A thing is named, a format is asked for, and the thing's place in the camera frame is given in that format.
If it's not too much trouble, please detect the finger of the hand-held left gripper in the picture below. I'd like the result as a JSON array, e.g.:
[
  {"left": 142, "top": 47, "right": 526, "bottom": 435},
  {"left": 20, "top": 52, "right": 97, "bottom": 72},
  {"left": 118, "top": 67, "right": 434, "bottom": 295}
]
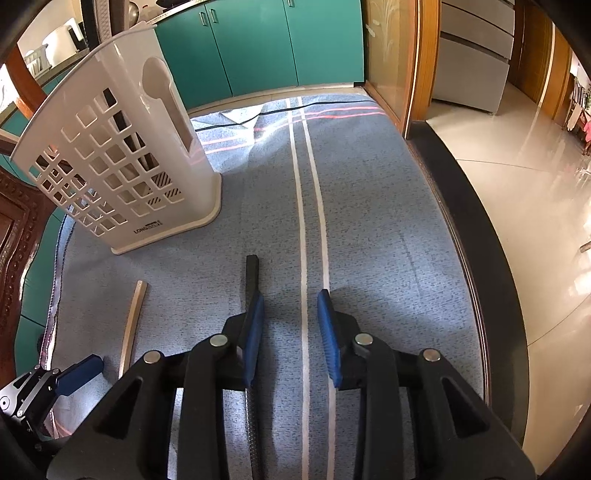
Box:
[{"left": 44, "top": 354, "right": 105, "bottom": 398}]

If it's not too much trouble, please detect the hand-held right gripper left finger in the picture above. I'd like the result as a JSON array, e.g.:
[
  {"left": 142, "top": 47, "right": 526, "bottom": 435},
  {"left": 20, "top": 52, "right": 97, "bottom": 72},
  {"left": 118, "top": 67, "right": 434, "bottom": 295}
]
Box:
[{"left": 46, "top": 292, "right": 266, "bottom": 480}]

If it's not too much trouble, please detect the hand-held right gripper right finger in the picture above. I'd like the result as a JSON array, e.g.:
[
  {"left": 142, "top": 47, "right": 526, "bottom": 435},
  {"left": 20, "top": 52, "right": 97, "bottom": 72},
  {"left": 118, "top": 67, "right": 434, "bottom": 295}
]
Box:
[{"left": 316, "top": 288, "right": 536, "bottom": 480}]

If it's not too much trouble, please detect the cream chopstick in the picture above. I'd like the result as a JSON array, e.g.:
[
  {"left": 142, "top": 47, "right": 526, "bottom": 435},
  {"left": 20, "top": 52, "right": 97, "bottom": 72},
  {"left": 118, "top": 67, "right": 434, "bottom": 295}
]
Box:
[{"left": 119, "top": 280, "right": 148, "bottom": 379}]

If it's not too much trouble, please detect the white plastic utensil basket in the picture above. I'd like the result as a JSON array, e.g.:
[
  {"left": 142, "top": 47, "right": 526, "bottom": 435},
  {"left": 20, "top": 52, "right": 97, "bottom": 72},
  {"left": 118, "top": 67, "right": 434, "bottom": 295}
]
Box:
[{"left": 10, "top": 23, "right": 223, "bottom": 256}]

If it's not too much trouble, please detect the blue plaid cloth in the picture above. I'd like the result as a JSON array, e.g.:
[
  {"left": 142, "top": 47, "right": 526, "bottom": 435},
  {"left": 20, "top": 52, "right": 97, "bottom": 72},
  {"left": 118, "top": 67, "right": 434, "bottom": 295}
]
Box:
[{"left": 44, "top": 95, "right": 485, "bottom": 480}]

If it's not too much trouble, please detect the carved wooden chair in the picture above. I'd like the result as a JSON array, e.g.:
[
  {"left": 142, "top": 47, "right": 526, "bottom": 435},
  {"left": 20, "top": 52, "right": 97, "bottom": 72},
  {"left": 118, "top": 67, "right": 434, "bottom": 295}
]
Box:
[{"left": 0, "top": 44, "right": 70, "bottom": 333}]

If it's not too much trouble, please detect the teal cabinet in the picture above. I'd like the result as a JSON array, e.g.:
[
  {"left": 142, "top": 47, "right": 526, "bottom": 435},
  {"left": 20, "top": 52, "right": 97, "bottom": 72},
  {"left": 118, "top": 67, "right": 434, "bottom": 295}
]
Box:
[{"left": 154, "top": 0, "right": 365, "bottom": 112}]

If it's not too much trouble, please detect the glass panel wooden door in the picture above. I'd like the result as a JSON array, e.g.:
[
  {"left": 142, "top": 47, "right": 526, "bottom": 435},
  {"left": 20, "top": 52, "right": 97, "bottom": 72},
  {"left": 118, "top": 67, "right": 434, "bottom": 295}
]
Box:
[{"left": 362, "top": 0, "right": 441, "bottom": 139}]

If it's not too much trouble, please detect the grey refrigerator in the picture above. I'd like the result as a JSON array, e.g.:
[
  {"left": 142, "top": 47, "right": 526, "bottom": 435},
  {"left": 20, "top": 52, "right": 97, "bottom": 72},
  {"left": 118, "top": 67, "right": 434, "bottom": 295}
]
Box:
[{"left": 431, "top": 0, "right": 515, "bottom": 114}]

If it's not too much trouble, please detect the black cable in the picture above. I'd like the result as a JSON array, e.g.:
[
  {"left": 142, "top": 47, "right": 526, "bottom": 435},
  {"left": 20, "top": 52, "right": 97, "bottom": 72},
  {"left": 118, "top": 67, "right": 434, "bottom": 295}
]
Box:
[{"left": 203, "top": 95, "right": 370, "bottom": 127}]

